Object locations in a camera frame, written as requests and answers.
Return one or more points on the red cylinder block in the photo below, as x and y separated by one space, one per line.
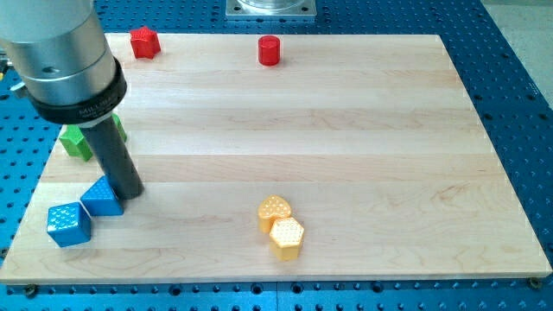
268 50

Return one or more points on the yellow heart block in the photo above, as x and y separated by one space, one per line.
270 209

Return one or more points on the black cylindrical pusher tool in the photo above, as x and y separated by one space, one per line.
113 157

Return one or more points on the yellow hexagon block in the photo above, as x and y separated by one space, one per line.
286 238

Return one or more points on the green block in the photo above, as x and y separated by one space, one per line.
76 145

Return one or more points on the blue cube block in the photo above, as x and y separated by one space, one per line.
69 224

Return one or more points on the red star block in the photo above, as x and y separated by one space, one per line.
144 43

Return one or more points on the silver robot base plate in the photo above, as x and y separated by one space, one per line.
238 10

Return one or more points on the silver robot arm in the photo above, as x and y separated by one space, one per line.
59 49

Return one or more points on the wooden board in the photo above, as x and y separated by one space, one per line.
372 139

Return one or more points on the blue triangle block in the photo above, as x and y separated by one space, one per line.
100 200

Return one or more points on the blue perforated table plate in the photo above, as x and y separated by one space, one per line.
516 112

